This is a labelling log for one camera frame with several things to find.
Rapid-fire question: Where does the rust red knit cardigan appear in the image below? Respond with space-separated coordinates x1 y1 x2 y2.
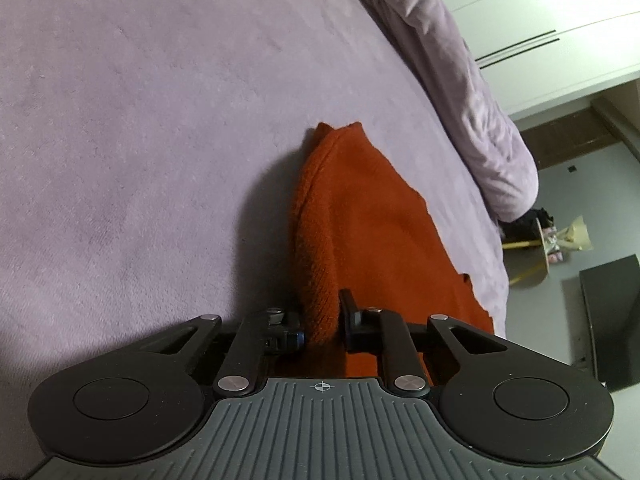
288 122 494 377

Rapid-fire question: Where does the black clothes pile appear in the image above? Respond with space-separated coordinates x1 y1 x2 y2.
498 208 554 243

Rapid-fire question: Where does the yellow legged side table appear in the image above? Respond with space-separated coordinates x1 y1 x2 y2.
501 224 550 289

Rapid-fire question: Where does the cream wrapped flower bouquet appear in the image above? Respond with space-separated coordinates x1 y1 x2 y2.
542 216 592 264

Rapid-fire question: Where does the lilac bed sheet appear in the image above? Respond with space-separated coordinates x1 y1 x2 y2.
1 0 508 476

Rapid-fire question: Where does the dark wooden door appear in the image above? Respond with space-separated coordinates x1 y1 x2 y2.
522 107 620 170

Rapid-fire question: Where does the lilac rumpled duvet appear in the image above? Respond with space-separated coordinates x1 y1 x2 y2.
364 0 539 223

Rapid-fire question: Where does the dark wall television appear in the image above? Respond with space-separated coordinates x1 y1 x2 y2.
579 255 640 392

